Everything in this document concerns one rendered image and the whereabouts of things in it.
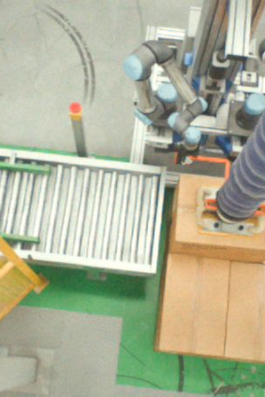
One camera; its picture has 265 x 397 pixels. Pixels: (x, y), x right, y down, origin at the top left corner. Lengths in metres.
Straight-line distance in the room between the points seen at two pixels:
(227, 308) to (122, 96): 1.90
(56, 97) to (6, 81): 0.42
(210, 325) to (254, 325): 0.27
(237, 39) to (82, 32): 2.53
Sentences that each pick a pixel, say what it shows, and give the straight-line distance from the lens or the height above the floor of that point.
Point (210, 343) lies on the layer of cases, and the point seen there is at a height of 0.54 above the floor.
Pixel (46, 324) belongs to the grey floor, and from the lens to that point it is 4.17.
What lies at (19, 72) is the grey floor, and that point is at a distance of 4.76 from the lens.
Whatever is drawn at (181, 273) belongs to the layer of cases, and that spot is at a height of 0.54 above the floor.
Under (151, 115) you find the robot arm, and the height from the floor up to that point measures 1.25.
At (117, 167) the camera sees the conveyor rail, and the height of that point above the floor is 0.59.
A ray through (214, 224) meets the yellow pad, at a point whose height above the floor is 0.99.
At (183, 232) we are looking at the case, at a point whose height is 0.94.
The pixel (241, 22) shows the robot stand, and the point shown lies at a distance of 2.56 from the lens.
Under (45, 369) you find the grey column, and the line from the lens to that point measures 4.15.
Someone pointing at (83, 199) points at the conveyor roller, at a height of 0.55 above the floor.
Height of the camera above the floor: 4.13
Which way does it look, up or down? 74 degrees down
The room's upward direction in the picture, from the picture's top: 5 degrees clockwise
